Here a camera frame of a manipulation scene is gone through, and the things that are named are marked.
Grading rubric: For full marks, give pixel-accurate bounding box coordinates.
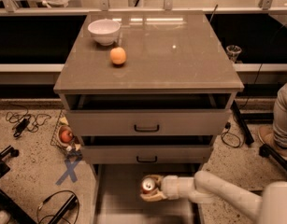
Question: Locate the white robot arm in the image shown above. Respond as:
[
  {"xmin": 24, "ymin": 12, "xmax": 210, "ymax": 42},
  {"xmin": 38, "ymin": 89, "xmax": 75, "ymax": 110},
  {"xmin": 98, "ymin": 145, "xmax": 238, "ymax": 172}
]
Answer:
[{"xmin": 140, "ymin": 171, "xmax": 287, "ymax": 224}]

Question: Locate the middle grey drawer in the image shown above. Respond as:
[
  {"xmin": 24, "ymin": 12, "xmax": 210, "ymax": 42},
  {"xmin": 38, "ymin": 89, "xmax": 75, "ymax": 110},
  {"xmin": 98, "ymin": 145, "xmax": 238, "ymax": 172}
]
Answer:
[{"xmin": 81, "ymin": 136, "xmax": 212, "ymax": 164}]

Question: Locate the top grey drawer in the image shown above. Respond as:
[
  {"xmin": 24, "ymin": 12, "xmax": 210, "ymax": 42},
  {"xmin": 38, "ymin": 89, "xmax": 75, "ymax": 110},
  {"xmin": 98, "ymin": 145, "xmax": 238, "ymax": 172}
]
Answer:
[{"xmin": 61, "ymin": 93, "xmax": 233, "ymax": 136}]

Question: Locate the blue tape cross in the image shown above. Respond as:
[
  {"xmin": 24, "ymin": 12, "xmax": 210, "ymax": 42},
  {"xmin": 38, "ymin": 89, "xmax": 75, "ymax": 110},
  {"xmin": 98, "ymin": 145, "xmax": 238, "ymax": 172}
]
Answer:
[{"xmin": 56, "ymin": 158, "xmax": 81, "ymax": 186}]

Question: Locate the wire basket on floor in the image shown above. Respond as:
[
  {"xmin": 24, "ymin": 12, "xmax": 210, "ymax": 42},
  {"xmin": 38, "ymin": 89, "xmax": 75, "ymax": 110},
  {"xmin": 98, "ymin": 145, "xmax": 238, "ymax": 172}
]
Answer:
[{"xmin": 50, "ymin": 111, "xmax": 81, "ymax": 158}]

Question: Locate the black cable loop right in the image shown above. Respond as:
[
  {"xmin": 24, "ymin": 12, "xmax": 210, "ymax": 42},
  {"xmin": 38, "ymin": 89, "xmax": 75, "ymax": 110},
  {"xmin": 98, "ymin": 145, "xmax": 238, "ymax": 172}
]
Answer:
[{"xmin": 221, "ymin": 121, "xmax": 245, "ymax": 149}]

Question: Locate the bottom open grey drawer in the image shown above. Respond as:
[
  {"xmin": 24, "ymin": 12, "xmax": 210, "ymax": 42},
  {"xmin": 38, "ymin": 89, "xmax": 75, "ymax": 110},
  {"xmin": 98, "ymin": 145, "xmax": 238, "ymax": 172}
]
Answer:
[{"xmin": 93, "ymin": 163, "xmax": 202, "ymax": 224}]

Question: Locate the red coke can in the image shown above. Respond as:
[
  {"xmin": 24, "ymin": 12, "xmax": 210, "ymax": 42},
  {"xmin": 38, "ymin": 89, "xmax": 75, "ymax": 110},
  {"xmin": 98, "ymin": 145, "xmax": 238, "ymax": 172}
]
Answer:
[{"xmin": 140, "ymin": 177, "xmax": 156, "ymax": 194}]

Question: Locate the black chair base leg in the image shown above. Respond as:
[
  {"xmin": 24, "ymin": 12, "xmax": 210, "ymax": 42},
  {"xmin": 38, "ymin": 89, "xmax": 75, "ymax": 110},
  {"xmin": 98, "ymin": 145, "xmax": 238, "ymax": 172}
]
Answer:
[{"xmin": 259, "ymin": 144, "xmax": 287, "ymax": 172}]

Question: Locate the black stand leg left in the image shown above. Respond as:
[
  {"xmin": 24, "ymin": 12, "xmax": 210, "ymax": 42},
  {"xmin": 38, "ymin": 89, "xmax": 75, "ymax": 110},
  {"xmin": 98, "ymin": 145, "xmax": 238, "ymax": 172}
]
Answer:
[{"xmin": 0, "ymin": 146, "xmax": 36, "ymax": 224}]

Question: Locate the black power adapter cable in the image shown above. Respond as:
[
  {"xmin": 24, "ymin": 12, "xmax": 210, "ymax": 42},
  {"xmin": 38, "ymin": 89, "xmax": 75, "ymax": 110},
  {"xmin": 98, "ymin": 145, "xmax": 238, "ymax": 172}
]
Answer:
[{"xmin": 6, "ymin": 105, "xmax": 52, "ymax": 139}]

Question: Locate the white ceramic bowl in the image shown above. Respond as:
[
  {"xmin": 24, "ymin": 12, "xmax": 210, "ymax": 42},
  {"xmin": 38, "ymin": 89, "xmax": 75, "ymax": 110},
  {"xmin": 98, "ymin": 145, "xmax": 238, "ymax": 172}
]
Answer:
[{"xmin": 88, "ymin": 19, "xmax": 121, "ymax": 46}]

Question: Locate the grey drawer cabinet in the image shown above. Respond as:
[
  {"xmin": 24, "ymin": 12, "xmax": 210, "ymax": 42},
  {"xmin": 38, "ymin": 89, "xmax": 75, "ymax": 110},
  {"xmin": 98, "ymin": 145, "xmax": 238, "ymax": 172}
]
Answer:
[{"xmin": 54, "ymin": 11, "xmax": 243, "ymax": 223}]

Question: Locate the person leg and shoe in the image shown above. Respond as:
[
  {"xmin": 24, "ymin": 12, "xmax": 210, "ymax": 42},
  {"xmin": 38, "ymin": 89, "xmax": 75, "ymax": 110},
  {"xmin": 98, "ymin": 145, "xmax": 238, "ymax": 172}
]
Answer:
[{"xmin": 258, "ymin": 83, "xmax": 287, "ymax": 161}]

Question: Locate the red apple in basket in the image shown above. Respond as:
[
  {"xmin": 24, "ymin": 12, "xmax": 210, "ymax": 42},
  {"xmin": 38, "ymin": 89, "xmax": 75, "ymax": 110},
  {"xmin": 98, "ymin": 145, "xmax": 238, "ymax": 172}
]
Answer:
[{"xmin": 60, "ymin": 130, "xmax": 73, "ymax": 143}]

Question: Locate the clear glass cup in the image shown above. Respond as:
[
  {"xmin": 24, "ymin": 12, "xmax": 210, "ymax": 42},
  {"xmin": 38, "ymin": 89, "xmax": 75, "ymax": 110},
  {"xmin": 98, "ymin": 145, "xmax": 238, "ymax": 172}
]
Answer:
[{"xmin": 226, "ymin": 45, "xmax": 242, "ymax": 63}]

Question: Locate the black cable loop bottom-left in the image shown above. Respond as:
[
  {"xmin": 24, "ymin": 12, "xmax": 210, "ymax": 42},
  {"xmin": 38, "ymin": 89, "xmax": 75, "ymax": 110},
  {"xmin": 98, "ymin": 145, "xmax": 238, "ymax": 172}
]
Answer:
[{"xmin": 36, "ymin": 189, "xmax": 80, "ymax": 224}]

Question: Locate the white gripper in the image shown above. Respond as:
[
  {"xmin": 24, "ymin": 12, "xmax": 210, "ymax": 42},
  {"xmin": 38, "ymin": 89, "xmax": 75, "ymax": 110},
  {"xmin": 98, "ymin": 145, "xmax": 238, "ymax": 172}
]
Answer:
[{"xmin": 140, "ymin": 175, "xmax": 179, "ymax": 202}]

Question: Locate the orange fruit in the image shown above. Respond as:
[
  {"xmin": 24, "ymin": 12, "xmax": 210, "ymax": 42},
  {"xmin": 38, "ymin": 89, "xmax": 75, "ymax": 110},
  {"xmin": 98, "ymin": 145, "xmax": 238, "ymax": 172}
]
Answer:
[{"xmin": 110, "ymin": 47, "xmax": 126, "ymax": 65}]

